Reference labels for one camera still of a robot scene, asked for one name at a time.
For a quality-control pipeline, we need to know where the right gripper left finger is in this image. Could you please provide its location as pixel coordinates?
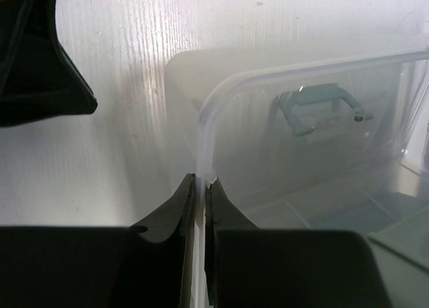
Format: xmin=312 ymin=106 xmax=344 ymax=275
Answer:
xmin=1 ymin=174 xmax=196 ymax=307

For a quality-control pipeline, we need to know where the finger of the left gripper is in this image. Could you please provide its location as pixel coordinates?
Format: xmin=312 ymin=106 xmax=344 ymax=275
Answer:
xmin=1 ymin=0 xmax=98 ymax=127

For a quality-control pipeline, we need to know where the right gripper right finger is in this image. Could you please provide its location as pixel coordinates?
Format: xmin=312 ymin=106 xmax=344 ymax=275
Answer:
xmin=204 ymin=181 xmax=391 ymax=307

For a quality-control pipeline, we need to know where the green plastic toolbox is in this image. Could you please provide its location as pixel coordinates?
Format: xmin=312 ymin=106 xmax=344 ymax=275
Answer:
xmin=165 ymin=46 xmax=428 ymax=307

